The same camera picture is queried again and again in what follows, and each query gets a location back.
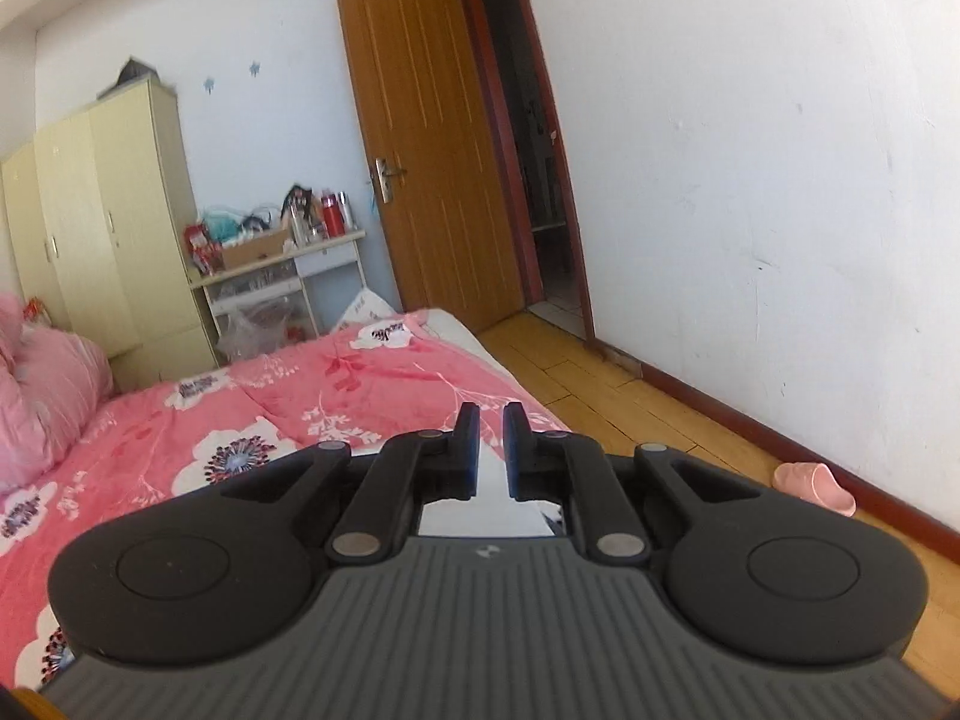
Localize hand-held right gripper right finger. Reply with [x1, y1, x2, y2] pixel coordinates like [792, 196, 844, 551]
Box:
[501, 401, 758, 567]

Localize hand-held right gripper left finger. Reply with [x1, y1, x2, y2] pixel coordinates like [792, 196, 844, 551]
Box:
[221, 401, 481, 563]

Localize white garment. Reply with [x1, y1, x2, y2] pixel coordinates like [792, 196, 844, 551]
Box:
[416, 442, 567, 539]

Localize white mattress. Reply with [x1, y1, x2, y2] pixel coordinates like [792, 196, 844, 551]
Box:
[416, 307, 497, 362]

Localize pink floral bed sheet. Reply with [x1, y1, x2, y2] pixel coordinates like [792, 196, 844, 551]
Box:
[0, 311, 578, 691]

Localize white printed bag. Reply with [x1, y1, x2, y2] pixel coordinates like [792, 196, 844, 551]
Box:
[330, 286, 398, 335]

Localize dark red baseboard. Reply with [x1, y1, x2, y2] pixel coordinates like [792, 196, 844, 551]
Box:
[589, 336, 960, 567]

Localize white storage rack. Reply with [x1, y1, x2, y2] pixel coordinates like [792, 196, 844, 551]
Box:
[187, 229, 368, 361]

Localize clear plastic bag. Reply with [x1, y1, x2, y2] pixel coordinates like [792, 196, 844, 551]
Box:
[217, 300, 290, 365]

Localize cardboard box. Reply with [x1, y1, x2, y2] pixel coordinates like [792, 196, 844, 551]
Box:
[217, 229, 295, 271]

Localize pink slipper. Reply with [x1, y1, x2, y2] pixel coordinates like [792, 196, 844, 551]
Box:
[772, 461, 857, 518]

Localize brown wooden door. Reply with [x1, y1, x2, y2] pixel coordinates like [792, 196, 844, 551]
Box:
[334, 0, 527, 314]

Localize red packet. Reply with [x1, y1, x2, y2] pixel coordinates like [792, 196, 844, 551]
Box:
[184, 221, 226, 276]

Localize cream wardrobe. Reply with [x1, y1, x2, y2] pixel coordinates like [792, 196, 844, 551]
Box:
[0, 79, 223, 392]

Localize pink and grey folded quilt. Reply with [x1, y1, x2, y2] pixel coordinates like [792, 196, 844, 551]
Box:
[0, 292, 115, 494]

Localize dark grey bag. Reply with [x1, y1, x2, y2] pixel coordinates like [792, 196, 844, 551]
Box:
[97, 56, 163, 101]

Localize metal door handle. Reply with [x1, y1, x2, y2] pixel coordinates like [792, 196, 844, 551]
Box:
[367, 157, 410, 204]

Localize dark red door frame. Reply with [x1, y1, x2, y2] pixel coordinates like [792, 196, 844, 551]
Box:
[448, 0, 598, 340]

